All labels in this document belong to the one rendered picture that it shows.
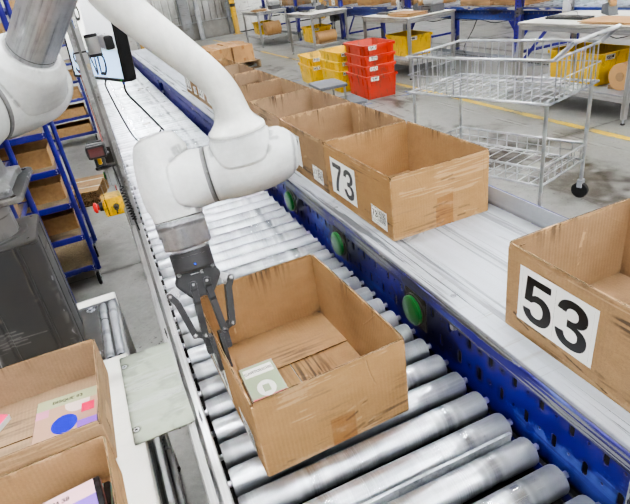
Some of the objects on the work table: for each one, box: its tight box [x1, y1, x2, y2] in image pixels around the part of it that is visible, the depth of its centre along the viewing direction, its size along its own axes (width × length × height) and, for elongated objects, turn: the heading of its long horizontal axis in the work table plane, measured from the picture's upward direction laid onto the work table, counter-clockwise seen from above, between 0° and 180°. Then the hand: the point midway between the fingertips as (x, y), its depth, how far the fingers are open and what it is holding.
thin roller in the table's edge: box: [108, 300, 125, 356], centre depth 140 cm, size 2×28×2 cm, turn 38°
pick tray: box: [0, 339, 117, 485], centre depth 102 cm, size 28×38×10 cm
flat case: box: [31, 385, 100, 445], centre depth 106 cm, size 14×19×2 cm
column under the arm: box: [0, 214, 105, 371], centre depth 125 cm, size 26×26×33 cm
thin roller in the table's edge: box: [99, 303, 115, 359], centre depth 139 cm, size 2×28×2 cm, turn 38°
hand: (220, 350), depth 100 cm, fingers closed
